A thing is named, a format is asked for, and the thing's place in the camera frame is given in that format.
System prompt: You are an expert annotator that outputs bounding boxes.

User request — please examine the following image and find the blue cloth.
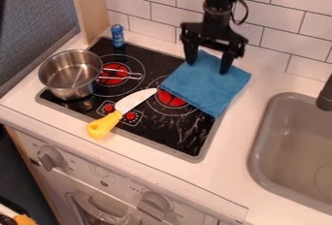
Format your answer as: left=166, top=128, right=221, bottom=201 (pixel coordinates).
left=159, top=49, right=253, bottom=119

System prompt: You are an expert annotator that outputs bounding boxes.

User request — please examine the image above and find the blue can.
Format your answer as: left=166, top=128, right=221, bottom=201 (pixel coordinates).
left=110, top=23, right=127, bottom=49

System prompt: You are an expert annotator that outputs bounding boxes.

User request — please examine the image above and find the yellow toy knife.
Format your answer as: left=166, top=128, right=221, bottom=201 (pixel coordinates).
left=86, top=87, right=160, bottom=140

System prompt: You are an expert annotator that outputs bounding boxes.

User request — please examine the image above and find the silver pot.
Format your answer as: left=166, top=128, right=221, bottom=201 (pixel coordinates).
left=36, top=48, right=145, bottom=102

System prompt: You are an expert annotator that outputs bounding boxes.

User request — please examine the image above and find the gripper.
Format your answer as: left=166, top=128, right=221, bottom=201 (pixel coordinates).
left=179, top=4, right=250, bottom=76

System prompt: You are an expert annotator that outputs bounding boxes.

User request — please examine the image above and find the toy stove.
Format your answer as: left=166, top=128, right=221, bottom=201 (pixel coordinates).
left=35, top=36, right=226, bottom=164

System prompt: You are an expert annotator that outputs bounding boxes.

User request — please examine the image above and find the toy sink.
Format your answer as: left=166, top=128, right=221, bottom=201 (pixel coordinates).
left=246, top=92, right=332, bottom=216

